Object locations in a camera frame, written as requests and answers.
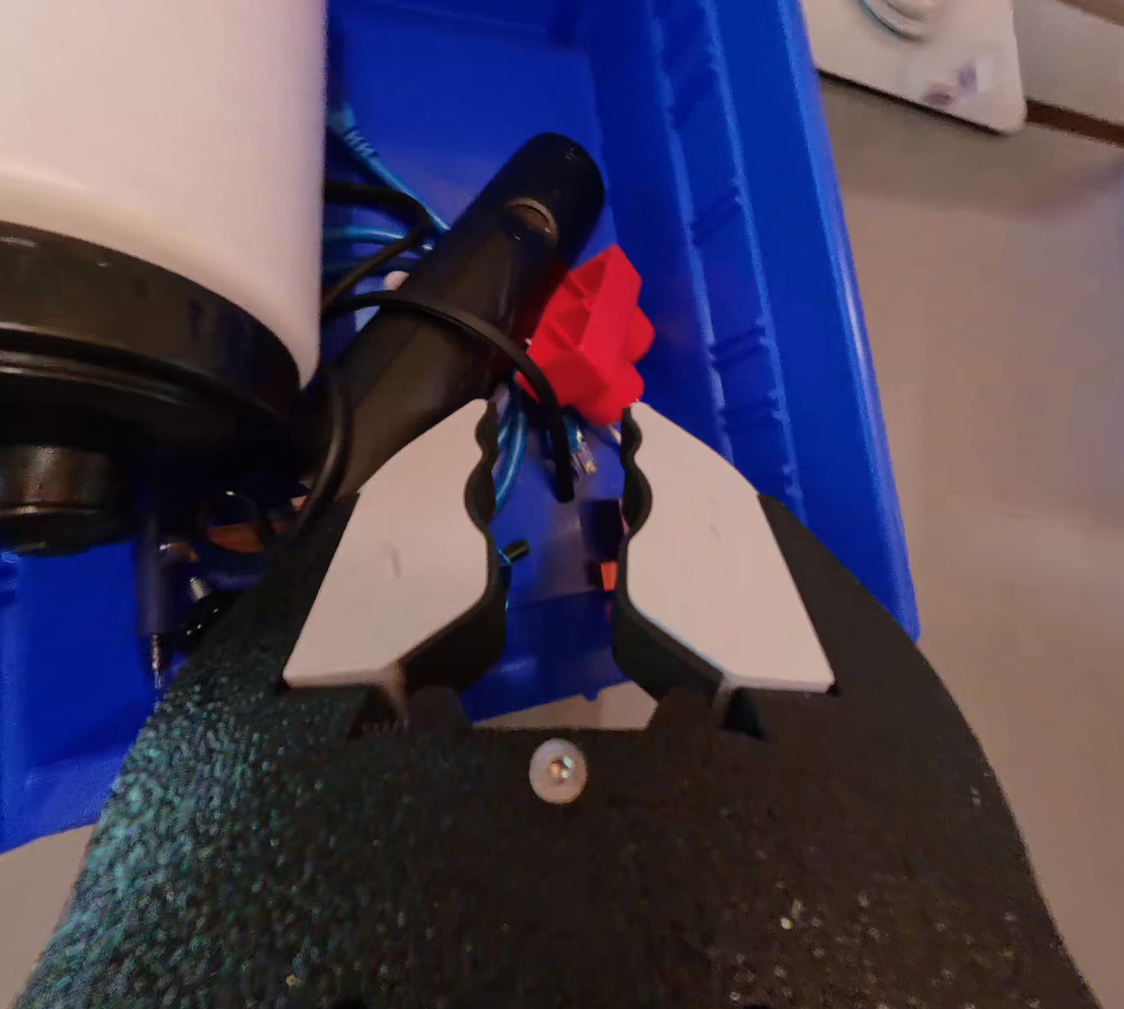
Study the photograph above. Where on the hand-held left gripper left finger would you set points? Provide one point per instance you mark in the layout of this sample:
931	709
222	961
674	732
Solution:
395	578

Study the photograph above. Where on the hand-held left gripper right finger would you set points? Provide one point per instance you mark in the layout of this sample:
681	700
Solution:
720	578

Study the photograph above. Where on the small black red connector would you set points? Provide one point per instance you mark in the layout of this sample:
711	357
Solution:
606	526

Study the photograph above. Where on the blue plastic bin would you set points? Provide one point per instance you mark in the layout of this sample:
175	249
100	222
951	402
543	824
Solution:
746	192

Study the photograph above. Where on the red plastic piece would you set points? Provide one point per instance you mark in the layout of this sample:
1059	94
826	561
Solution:
597	341

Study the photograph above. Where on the white cylinder black cap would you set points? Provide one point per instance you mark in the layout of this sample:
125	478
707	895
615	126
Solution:
158	104

